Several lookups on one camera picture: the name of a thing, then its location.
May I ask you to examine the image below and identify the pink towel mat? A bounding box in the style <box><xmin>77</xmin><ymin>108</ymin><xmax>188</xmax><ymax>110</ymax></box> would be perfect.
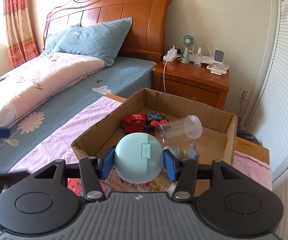
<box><xmin>10</xmin><ymin>96</ymin><xmax>272</xmax><ymax>190</ymax></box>

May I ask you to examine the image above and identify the blue pillow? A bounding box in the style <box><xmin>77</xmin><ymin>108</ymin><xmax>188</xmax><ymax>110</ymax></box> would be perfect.
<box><xmin>41</xmin><ymin>17</ymin><xmax>133</xmax><ymax>66</ymax></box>

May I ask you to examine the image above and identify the grey toy animal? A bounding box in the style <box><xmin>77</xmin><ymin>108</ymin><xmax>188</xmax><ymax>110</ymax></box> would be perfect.
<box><xmin>163</xmin><ymin>144</ymin><xmax>200</xmax><ymax>161</ymax></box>

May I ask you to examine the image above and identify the light blue round case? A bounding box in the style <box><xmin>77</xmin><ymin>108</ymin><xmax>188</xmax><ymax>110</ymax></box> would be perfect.
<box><xmin>114</xmin><ymin>133</ymin><xmax>163</xmax><ymax>184</ymax></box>

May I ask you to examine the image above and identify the pink quilt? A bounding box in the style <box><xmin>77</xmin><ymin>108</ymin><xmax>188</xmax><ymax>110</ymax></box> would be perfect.
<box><xmin>0</xmin><ymin>53</ymin><xmax>105</xmax><ymax>127</ymax></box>

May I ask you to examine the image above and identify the clear plastic jar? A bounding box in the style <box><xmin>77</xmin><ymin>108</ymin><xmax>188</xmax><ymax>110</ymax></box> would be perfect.
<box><xmin>155</xmin><ymin>115</ymin><xmax>203</xmax><ymax>147</ymax></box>

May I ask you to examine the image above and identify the small spray bottle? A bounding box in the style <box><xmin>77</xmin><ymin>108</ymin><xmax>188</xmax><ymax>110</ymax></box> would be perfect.
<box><xmin>194</xmin><ymin>47</ymin><xmax>202</xmax><ymax>66</ymax></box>

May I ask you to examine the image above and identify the cardboard box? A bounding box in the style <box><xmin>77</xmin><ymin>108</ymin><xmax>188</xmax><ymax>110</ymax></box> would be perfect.
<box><xmin>71</xmin><ymin>87</ymin><xmax>239</xmax><ymax>197</ymax></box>

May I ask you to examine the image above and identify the orange patterned curtain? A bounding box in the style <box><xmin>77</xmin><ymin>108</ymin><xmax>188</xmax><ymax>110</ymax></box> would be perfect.
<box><xmin>3</xmin><ymin>0</ymin><xmax>38</xmax><ymax>68</ymax></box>

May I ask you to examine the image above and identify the white charging cable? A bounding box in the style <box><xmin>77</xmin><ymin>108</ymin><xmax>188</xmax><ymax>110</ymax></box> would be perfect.
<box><xmin>162</xmin><ymin>55</ymin><xmax>171</xmax><ymax>94</ymax></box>

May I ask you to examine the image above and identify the small clock on stand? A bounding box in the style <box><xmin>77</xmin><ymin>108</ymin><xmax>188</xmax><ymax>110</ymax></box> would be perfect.
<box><xmin>213</xmin><ymin>49</ymin><xmax>224</xmax><ymax>67</ymax></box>

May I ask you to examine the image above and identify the white router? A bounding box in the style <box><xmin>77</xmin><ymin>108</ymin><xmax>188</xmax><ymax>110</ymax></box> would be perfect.
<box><xmin>189</xmin><ymin>53</ymin><xmax>213</xmax><ymax>64</ymax></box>

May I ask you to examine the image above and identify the white louvered closet door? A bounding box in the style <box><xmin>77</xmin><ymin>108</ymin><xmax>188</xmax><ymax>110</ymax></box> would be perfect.
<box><xmin>247</xmin><ymin>0</ymin><xmax>288</xmax><ymax>239</ymax></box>

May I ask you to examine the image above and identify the white power strip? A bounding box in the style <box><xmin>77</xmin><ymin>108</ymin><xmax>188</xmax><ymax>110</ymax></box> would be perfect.
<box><xmin>163</xmin><ymin>46</ymin><xmax>181</xmax><ymax>62</ymax></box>

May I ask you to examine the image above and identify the red black toy train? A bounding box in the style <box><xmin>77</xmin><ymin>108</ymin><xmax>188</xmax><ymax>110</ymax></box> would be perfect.
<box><xmin>121</xmin><ymin>112</ymin><xmax>169</xmax><ymax>136</ymax></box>

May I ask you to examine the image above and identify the wooden nightstand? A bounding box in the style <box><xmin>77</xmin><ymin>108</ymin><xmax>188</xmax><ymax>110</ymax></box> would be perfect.
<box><xmin>152</xmin><ymin>60</ymin><xmax>230</xmax><ymax>110</ymax></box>

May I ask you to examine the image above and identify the red card case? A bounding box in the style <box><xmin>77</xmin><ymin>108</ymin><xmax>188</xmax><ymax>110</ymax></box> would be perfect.
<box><xmin>67</xmin><ymin>178</ymin><xmax>111</xmax><ymax>197</ymax></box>

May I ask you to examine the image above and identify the green desk fan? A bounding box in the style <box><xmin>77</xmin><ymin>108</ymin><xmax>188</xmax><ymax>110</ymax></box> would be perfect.
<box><xmin>181</xmin><ymin>34</ymin><xmax>195</xmax><ymax>64</ymax></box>

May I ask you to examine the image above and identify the wall power socket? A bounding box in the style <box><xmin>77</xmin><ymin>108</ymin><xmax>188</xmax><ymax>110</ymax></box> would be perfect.
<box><xmin>239</xmin><ymin>88</ymin><xmax>249</xmax><ymax>100</ymax></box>

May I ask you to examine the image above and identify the wooden headboard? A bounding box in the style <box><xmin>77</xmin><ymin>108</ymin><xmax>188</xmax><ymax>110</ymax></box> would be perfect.
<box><xmin>43</xmin><ymin>0</ymin><xmax>172</xmax><ymax>63</ymax></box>

